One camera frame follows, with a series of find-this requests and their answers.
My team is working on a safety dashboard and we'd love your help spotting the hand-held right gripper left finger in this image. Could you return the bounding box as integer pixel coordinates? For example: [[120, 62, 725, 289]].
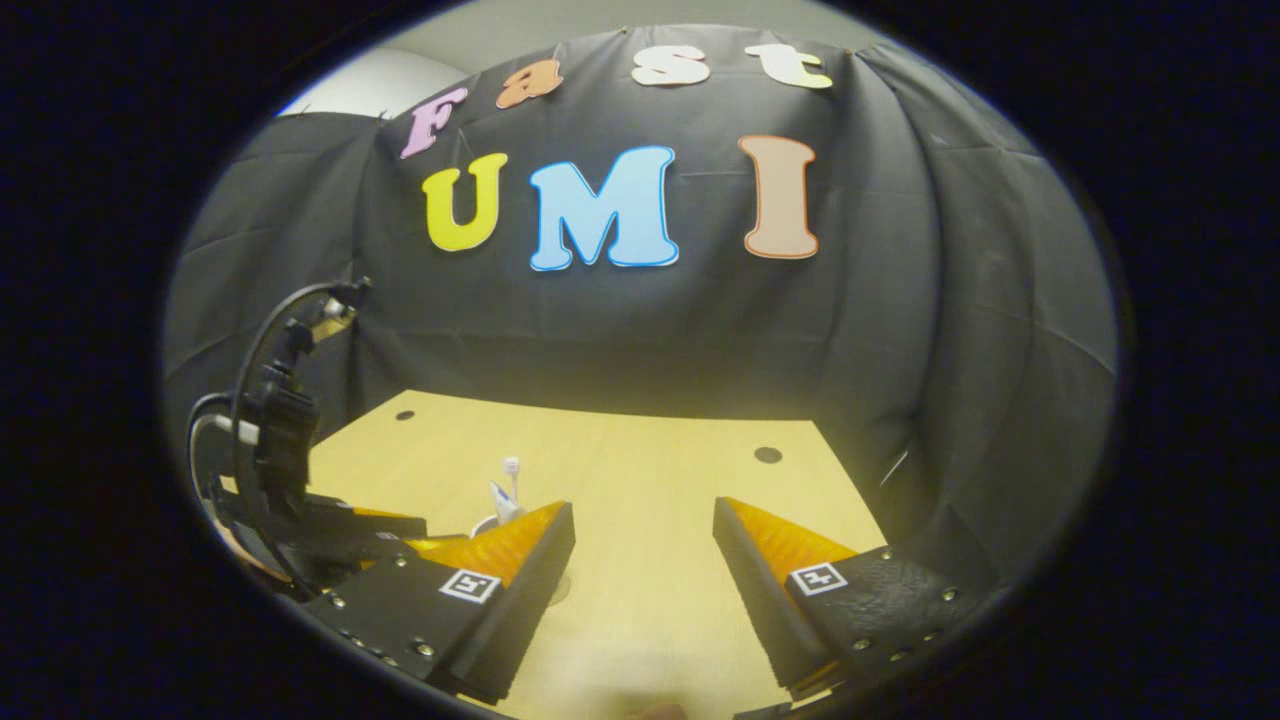
[[300, 500, 578, 706]]

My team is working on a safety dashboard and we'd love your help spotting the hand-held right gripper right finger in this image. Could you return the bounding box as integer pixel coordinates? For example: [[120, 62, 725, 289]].
[[712, 495, 986, 701]]

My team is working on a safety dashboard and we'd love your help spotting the wooden desktop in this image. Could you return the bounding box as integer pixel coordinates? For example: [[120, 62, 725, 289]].
[[205, 390, 891, 720]]

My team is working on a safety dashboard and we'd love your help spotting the black backdrop cloth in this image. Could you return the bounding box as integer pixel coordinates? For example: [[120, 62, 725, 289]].
[[165, 25, 1119, 601]]

